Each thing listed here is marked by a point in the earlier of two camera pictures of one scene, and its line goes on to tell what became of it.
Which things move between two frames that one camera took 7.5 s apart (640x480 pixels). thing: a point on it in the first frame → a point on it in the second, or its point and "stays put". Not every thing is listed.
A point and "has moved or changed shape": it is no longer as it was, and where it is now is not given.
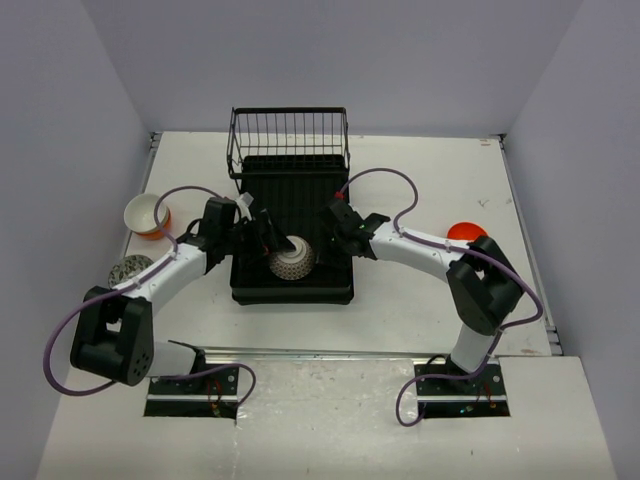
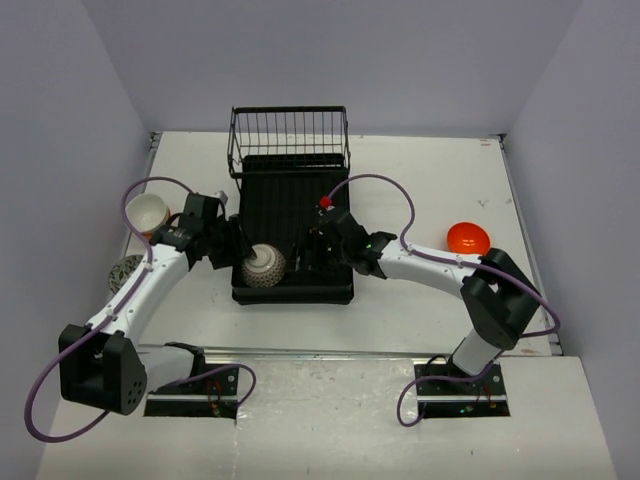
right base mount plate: x=482 y=395 stays put
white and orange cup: x=139 y=213 stays put
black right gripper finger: x=331 y=260 → x=296 y=259
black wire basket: x=288 y=142 stays put
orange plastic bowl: x=157 y=234 stays put
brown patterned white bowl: x=292 y=265 has moved or changed shape
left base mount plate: x=210 y=395 stays put
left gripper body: x=246 y=242 → x=223 y=247
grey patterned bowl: x=128 y=268 stays put
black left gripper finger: x=280 y=239 → x=241 y=237
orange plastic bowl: x=465 y=231 stays put
